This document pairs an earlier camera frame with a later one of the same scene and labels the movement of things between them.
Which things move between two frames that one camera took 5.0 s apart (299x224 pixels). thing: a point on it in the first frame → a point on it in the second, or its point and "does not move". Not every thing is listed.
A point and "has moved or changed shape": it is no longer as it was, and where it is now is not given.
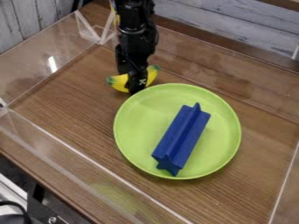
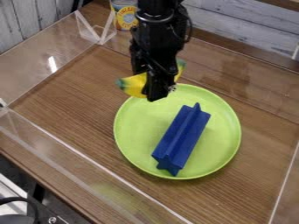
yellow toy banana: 120,81 has moved or changed shape
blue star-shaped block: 181,138 does not move
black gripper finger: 125,66 → 140,64
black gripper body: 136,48 → 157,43
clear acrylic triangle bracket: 89,32 does not move
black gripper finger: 138,80 → 160,84
